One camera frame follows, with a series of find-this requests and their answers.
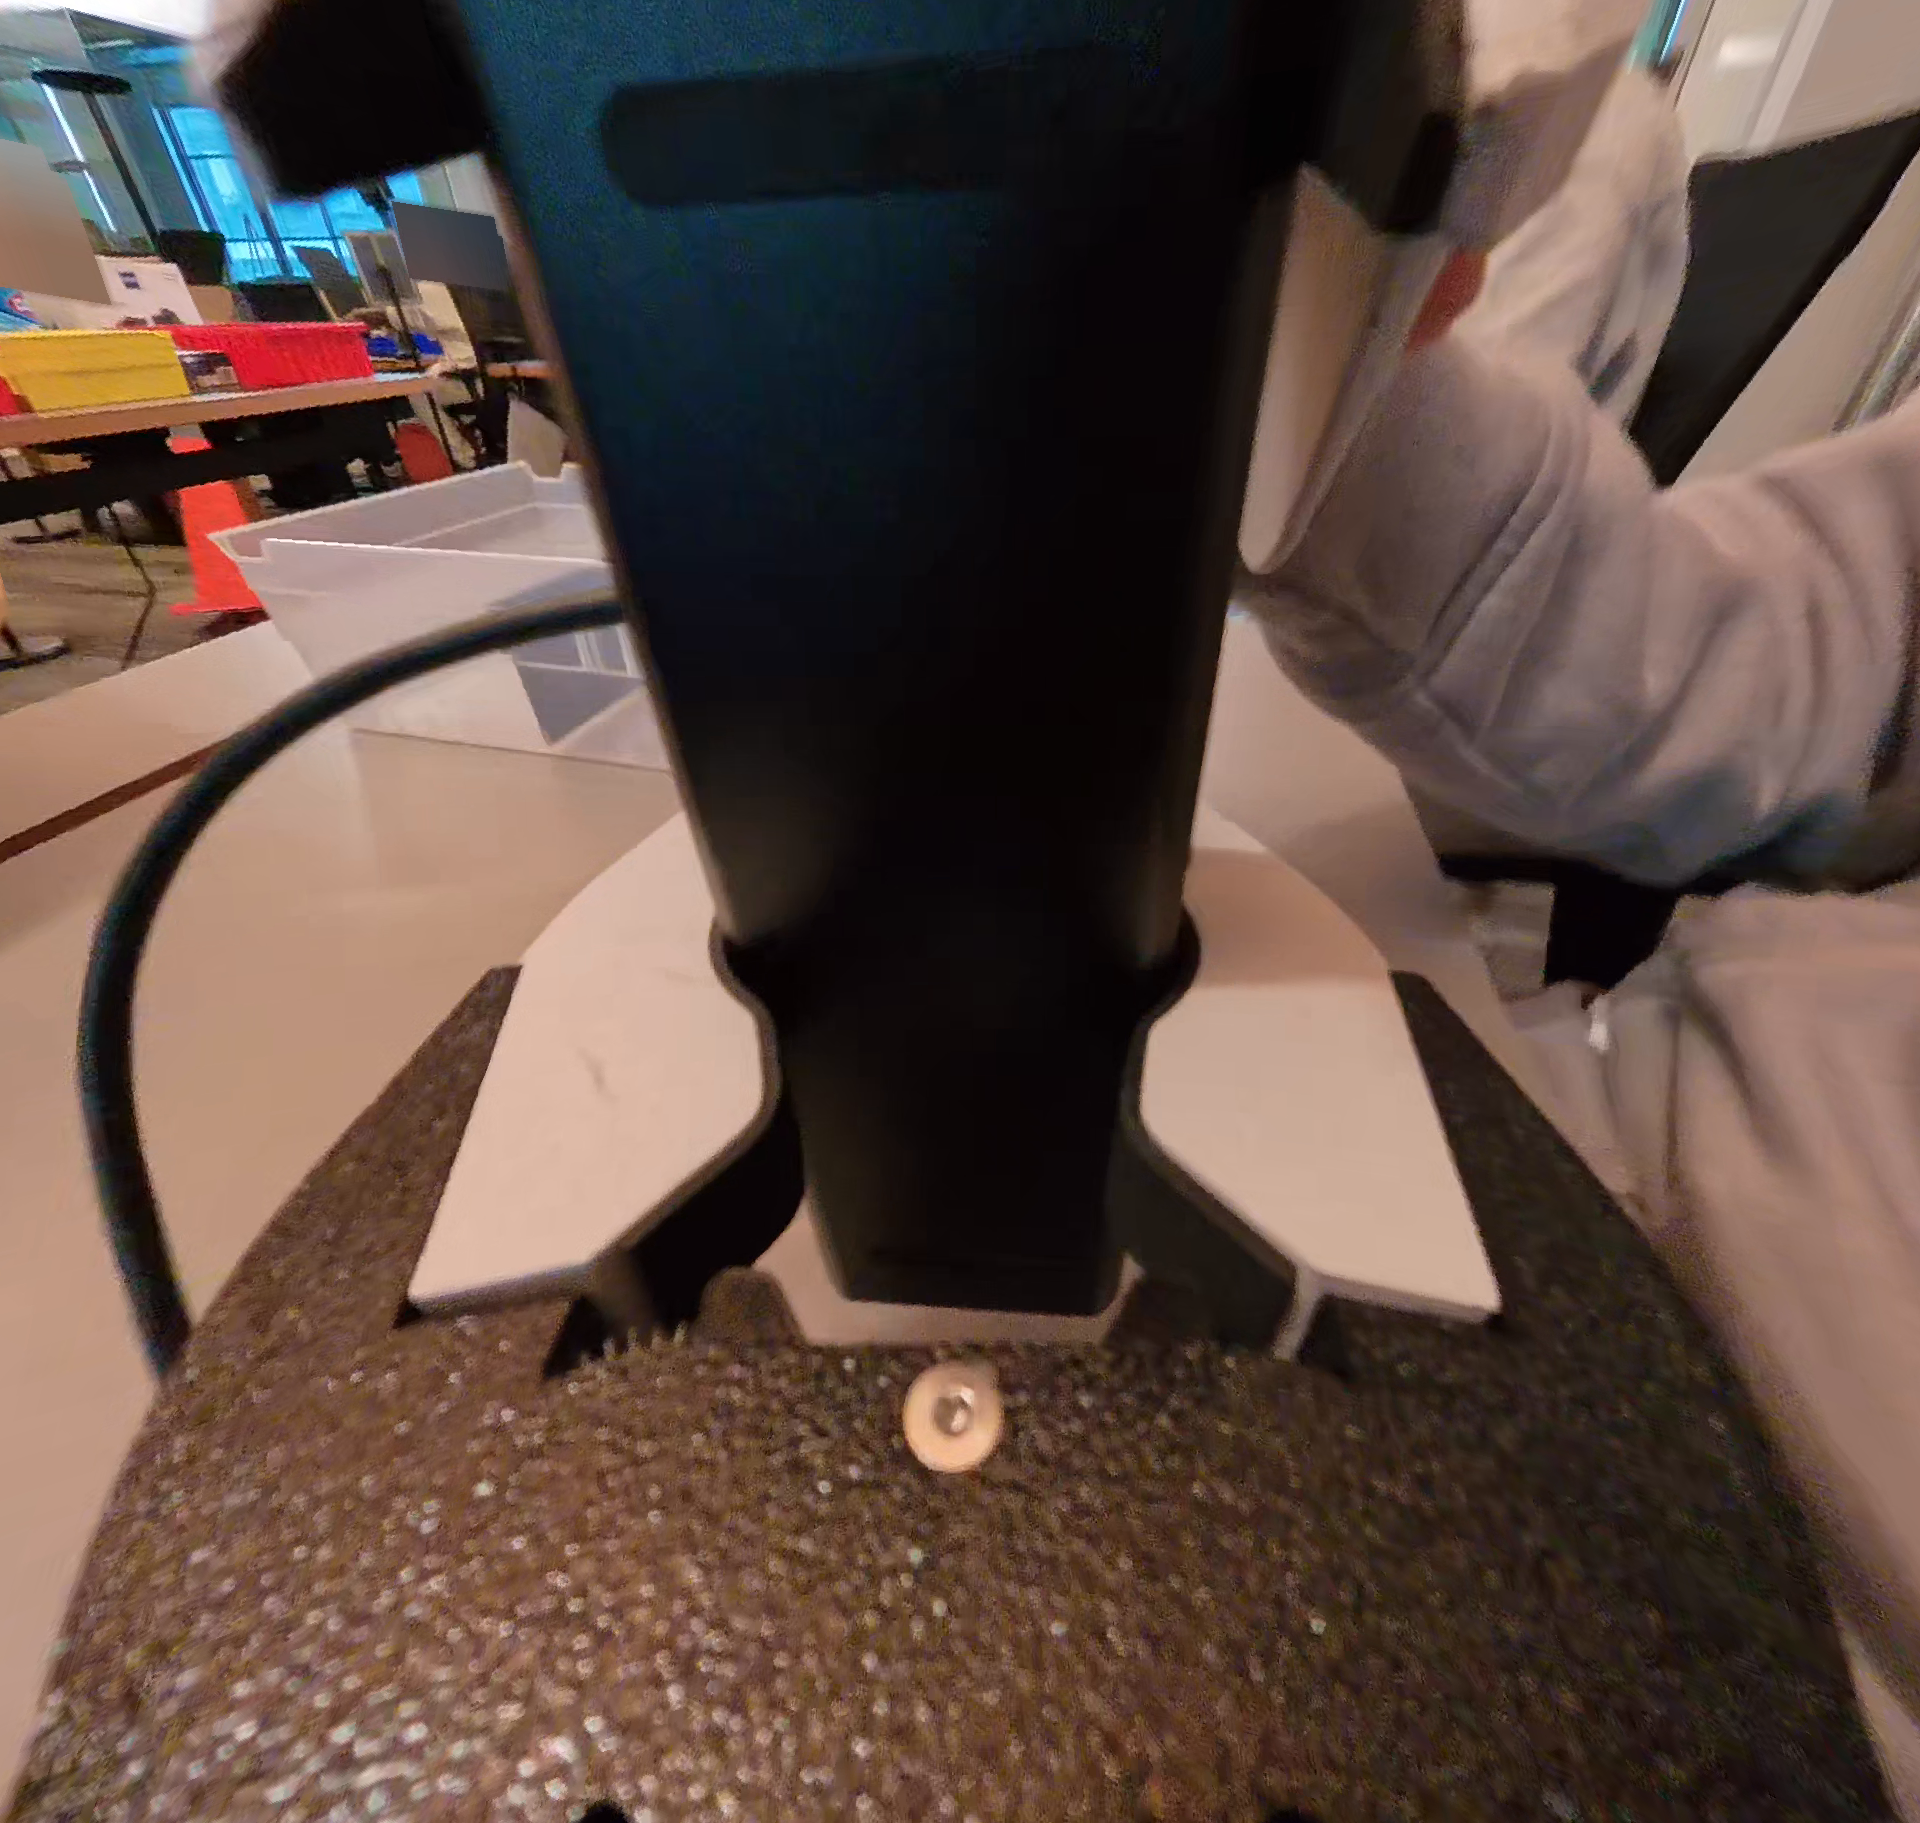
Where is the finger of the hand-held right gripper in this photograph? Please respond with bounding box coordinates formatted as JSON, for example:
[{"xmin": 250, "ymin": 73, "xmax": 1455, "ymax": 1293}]
[{"xmin": 195, "ymin": 0, "xmax": 500, "ymax": 200}]

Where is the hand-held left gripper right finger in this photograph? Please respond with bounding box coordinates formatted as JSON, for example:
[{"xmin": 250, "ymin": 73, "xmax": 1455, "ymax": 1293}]
[{"xmin": 1112, "ymin": 803, "xmax": 1504, "ymax": 1363}]

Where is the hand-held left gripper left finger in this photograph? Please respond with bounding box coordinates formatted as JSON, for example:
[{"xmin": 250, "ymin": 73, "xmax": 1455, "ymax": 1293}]
[{"xmin": 405, "ymin": 812, "xmax": 812, "ymax": 1346}]

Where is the clear plastic storage bin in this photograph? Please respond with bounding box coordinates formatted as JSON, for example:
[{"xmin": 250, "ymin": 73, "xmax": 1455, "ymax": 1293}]
[{"xmin": 209, "ymin": 460, "xmax": 669, "ymax": 772}]

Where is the person's right forearm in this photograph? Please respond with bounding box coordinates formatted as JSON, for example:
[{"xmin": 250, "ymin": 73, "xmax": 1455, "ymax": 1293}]
[{"xmin": 1236, "ymin": 53, "xmax": 1920, "ymax": 902}]

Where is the person's right hand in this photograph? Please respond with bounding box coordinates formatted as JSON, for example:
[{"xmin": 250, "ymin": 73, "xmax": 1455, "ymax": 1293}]
[{"xmin": 1407, "ymin": 244, "xmax": 1489, "ymax": 355}]

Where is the dark computer monitor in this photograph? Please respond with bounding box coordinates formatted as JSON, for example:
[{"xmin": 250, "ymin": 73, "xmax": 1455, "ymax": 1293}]
[{"xmin": 390, "ymin": 200, "xmax": 507, "ymax": 290}]

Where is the yellow plastic bin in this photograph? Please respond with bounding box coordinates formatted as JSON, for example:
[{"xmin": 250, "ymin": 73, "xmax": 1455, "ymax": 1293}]
[{"xmin": 0, "ymin": 329, "xmax": 195, "ymax": 415}]

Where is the black chair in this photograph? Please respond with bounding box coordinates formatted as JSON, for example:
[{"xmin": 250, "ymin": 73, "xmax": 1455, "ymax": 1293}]
[{"xmin": 1626, "ymin": 114, "xmax": 1920, "ymax": 490}]

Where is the person's torso in pale clothing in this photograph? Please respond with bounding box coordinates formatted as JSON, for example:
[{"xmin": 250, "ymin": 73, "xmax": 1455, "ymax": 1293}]
[{"xmin": 1440, "ymin": 863, "xmax": 1920, "ymax": 1823}]

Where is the orange traffic cone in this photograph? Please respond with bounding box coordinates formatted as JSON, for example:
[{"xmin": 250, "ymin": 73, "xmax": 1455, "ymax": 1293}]
[{"xmin": 166, "ymin": 434, "xmax": 274, "ymax": 620}]

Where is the wooden table with black frame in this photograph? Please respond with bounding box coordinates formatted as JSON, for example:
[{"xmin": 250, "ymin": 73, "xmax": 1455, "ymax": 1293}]
[{"xmin": 0, "ymin": 370, "xmax": 557, "ymax": 535}]

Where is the black cable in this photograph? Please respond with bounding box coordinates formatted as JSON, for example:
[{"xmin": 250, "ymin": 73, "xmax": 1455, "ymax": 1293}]
[{"xmin": 77, "ymin": 595, "xmax": 632, "ymax": 1381}]

